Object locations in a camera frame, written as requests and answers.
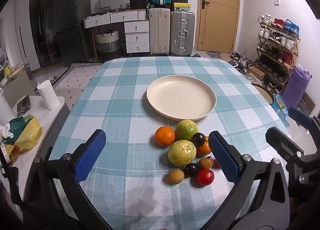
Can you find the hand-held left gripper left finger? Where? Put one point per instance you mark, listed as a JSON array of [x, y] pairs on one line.
[[91, 154]]

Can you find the blue snack bag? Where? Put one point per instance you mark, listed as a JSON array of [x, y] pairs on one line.
[[281, 106]]

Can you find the green guava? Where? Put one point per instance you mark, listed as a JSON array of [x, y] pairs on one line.
[[186, 129]]

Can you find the beige suitcase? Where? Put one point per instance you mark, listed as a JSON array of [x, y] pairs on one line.
[[160, 31]]

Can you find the red tomato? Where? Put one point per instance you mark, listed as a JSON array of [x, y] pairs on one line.
[[216, 165], [205, 177]]

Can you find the purple bag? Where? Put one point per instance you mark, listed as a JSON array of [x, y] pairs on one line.
[[296, 87]]

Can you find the dark grey fridge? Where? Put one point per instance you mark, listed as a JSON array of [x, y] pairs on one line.
[[72, 22]]

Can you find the round wooden stool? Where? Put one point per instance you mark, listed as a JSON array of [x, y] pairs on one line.
[[263, 92]]

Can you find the white side table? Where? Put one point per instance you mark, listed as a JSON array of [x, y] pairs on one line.
[[55, 119]]

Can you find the blue checkered tablecloth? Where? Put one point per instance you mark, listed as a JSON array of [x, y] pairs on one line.
[[120, 109]]

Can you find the yellow box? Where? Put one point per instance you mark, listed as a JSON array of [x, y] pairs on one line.
[[182, 6]]

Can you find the paper towel roll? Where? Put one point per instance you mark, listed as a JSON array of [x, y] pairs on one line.
[[48, 94]]

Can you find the dark glass cabinet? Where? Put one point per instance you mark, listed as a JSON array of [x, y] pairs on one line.
[[41, 19]]

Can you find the wooden door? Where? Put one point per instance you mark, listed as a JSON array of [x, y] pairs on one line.
[[217, 12]]

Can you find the patterned dark bag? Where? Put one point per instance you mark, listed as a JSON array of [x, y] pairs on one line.
[[308, 102]]

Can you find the dark plum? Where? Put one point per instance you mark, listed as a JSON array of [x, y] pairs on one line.
[[191, 170], [199, 139]]

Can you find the white desk with drawers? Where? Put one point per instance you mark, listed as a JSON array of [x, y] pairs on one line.
[[105, 19]]

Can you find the woven basket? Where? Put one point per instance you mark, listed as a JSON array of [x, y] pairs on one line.
[[108, 42]]

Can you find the shoes on floor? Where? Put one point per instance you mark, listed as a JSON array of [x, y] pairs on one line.
[[240, 61]]

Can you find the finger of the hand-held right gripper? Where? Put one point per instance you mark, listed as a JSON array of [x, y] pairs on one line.
[[298, 116], [282, 142]]

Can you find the cream round plate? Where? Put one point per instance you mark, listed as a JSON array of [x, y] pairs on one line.
[[181, 97]]

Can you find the yellow plastic bag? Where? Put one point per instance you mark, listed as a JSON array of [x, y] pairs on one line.
[[28, 136]]

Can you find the grey slippers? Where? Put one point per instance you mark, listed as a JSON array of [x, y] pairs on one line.
[[213, 55]]

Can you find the silver suitcase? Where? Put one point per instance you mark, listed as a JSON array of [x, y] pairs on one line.
[[182, 33]]

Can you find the white crumpled tissue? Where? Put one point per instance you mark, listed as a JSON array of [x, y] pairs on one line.
[[6, 131]]

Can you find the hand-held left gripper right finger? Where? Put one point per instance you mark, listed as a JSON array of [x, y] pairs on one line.
[[222, 156]]

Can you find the shoe rack with shoes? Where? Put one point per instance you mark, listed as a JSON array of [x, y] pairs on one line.
[[277, 49]]

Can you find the silver metal container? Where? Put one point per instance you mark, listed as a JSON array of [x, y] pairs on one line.
[[23, 106]]

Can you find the orange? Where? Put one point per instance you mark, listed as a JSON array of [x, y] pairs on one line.
[[164, 136], [204, 149]]

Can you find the dotted floor mat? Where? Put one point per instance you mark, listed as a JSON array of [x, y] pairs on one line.
[[67, 84]]

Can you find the white drawer cabinet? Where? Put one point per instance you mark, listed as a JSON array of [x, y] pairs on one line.
[[137, 37]]

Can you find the brown longan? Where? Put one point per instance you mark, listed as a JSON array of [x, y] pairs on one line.
[[205, 163], [175, 177]]

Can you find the yellow guava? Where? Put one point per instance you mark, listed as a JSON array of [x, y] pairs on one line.
[[182, 152]]

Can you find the cardboard box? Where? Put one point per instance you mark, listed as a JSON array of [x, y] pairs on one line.
[[256, 72]]

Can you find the green plastic bag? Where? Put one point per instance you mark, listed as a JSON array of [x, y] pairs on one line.
[[17, 126]]

